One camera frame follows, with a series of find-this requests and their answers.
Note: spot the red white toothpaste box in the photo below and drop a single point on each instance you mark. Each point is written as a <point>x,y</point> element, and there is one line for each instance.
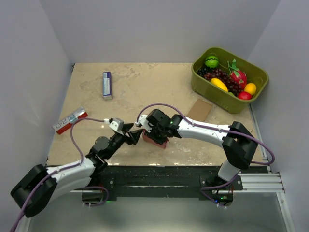
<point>67,122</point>

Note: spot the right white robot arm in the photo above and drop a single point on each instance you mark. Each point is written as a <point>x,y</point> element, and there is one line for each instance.
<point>239,149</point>

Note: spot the yellow toy mango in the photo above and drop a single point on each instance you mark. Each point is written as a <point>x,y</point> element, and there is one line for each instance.
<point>217,82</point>

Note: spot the pink paper box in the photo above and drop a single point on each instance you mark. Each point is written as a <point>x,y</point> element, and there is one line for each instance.
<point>149,140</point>

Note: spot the orange toy lemon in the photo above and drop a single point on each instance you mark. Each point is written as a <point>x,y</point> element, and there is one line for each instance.
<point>250,88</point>

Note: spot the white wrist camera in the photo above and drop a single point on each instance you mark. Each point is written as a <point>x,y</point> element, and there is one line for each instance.
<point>143,122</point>
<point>116,125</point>

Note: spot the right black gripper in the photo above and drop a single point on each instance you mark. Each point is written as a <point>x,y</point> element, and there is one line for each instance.
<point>151,135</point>

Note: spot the green toy watermelon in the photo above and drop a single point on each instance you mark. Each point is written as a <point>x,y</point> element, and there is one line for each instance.
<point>211,61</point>

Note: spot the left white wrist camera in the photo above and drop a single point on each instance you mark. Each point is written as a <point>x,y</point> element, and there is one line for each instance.
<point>116,125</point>

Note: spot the brown cardboard box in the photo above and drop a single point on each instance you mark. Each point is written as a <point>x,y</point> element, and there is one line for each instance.
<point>199,110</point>

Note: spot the purple toothpaste box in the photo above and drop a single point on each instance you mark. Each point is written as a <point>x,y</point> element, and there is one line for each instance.
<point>107,85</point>

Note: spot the olive green plastic bin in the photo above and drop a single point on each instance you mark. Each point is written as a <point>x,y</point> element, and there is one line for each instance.
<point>232,104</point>

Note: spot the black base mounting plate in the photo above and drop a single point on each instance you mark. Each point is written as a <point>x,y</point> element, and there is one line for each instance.
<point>163,182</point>

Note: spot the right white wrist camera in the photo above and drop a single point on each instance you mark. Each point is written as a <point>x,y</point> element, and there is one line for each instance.
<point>143,122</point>

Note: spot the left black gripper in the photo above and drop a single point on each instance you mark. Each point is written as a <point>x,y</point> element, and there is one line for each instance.
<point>135,135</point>

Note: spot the dark purple toy grapes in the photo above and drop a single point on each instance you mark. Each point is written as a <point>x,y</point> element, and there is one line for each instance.
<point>209,73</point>

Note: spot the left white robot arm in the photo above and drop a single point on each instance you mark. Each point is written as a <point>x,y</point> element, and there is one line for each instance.
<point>43,184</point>

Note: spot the red toy dragon fruit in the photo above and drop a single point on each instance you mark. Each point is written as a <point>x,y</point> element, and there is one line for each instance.
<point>237,74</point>

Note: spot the red toy apple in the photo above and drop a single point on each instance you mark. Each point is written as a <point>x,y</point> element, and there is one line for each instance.
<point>244,95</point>

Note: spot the aluminium frame rail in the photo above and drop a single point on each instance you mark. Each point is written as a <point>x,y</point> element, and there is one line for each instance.
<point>252,183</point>

